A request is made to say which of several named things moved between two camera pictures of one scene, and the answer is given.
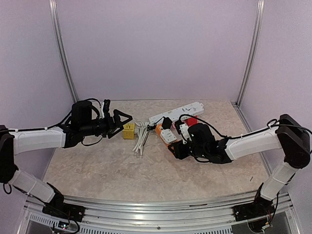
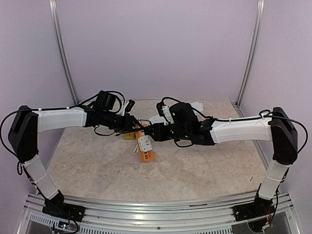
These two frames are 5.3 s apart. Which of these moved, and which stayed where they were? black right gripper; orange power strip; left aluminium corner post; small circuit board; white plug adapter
Moved: white plug adapter; orange power strip; black right gripper
Stayed: left aluminium corner post; small circuit board
